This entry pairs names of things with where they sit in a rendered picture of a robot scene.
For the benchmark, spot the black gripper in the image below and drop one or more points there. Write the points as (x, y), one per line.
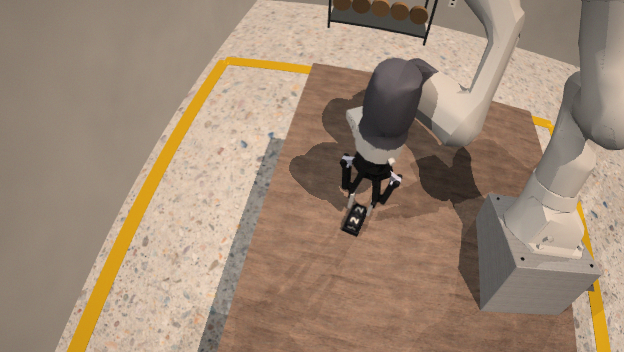
(371, 171)

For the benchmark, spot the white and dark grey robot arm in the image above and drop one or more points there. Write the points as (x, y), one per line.
(546, 208)

